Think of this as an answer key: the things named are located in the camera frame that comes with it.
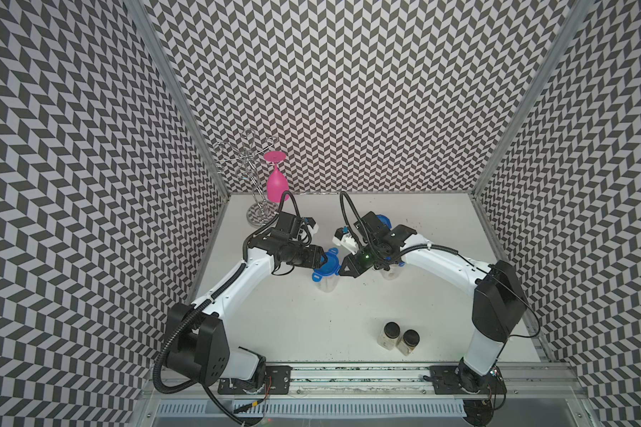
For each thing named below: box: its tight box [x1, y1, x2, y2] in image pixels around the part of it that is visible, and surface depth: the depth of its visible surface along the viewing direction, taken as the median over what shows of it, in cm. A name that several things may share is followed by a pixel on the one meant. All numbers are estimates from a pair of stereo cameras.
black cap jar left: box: [377, 321, 402, 351], surface depth 74 cm
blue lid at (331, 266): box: [311, 247, 342, 283], surface depth 81 cm
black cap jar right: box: [396, 329, 421, 357], surface depth 74 cm
